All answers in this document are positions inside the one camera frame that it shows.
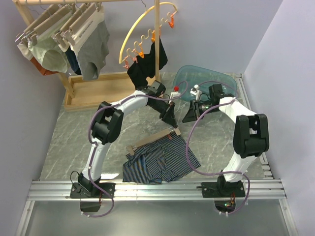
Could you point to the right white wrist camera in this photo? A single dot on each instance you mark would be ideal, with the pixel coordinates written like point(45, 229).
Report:
point(196, 92)

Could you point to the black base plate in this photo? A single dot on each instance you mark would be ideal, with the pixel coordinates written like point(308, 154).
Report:
point(222, 190)
point(79, 192)

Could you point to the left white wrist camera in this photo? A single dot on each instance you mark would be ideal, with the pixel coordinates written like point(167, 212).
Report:
point(175, 93)

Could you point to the grey hanging underwear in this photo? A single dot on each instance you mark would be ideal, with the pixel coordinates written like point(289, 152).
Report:
point(91, 46)

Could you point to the beige clip hanger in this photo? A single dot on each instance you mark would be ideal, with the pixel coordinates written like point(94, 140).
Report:
point(152, 138)

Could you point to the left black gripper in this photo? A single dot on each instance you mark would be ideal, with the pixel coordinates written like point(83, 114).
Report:
point(167, 115)

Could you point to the light green hanging underwear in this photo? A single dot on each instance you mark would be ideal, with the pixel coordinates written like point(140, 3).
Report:
point(47, 52)

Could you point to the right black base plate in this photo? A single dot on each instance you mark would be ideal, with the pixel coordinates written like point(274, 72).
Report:
point(222, 190)

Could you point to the wooden clothes rack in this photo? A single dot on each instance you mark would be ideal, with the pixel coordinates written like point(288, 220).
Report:
point(84, 95)

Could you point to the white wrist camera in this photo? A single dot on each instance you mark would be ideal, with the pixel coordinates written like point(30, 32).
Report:
point(175, 93)
point(196, 92)

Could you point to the black hanging underwear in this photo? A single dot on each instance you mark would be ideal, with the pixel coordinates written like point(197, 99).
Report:
point(143, 68)

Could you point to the yellow curved clip hanger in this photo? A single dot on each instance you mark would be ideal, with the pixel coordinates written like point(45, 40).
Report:
point(152, 34)

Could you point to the dark blue hanging underwear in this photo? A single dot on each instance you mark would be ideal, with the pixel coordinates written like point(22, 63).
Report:
point(71, 57)

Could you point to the beige hanger with grey underwear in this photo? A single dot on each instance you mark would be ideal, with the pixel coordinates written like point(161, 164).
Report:
point(76, 22)

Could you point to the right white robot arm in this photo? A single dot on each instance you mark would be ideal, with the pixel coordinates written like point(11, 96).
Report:
point(251, 134)

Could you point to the beige hanger with green underwear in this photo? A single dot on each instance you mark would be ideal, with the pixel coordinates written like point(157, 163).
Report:
point(50, 21)

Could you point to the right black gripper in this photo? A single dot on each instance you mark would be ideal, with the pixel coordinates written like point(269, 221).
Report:
point(193, 112)

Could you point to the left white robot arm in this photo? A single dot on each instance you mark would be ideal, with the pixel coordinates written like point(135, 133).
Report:
point(106, 125)

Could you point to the blue plastic basin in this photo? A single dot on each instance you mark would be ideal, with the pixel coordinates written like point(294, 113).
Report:
point(188, 76)

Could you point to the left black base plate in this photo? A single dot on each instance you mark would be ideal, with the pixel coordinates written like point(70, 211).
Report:
point(79, 192)

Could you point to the navy striped underwear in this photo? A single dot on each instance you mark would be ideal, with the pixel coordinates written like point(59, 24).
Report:
point(161, 160)

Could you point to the orange hanging underwear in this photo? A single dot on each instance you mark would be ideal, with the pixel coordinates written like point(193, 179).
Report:
point(41, 69)

